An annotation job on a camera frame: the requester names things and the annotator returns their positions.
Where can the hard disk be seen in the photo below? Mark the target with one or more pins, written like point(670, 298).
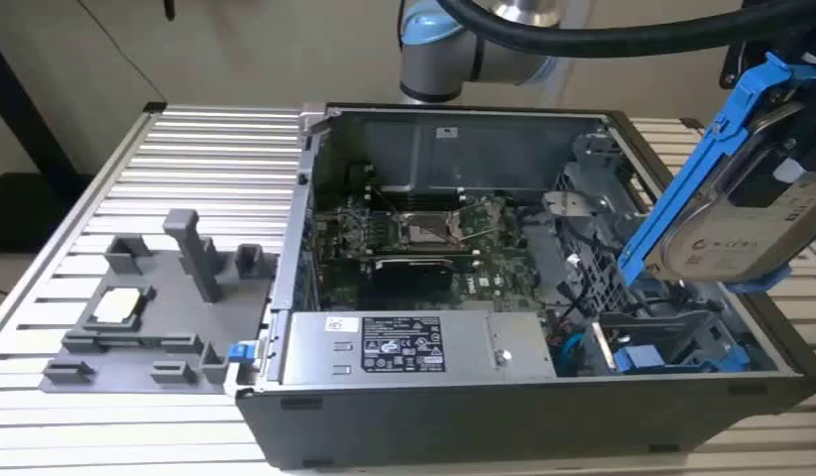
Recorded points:
point(744, 233)

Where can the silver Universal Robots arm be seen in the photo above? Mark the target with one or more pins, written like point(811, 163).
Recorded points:
point(440, 59)

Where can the metal disk bay cage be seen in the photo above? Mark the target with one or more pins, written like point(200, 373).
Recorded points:
point(579, 163)

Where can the blue plastic disk carrier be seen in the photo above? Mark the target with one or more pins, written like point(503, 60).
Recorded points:
point(635, 359)

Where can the green motherboard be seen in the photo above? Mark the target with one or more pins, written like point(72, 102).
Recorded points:
point(507, 277)

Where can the CPU socket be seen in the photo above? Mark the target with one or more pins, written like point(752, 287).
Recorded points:
point(424, 230)

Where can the black graphics card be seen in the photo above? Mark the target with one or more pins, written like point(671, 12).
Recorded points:
point(407, 282)

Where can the black open PC case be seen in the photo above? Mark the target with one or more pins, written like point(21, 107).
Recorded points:
point(447, 426)

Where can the silver power supply unit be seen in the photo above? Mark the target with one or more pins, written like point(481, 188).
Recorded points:
point(315, 347)

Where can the blue case latch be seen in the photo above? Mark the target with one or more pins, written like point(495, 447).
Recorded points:
point(239, 354)

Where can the small black hanging object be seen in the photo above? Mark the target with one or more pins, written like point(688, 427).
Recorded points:
point(169, 10)

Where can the grey parts rack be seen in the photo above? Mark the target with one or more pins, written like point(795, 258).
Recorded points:
point(176, 337)

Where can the silver CPU chip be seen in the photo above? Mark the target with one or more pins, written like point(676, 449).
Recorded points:
point(117, 305)

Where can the black desk frame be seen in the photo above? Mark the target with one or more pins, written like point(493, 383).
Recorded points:
point(31, 213)

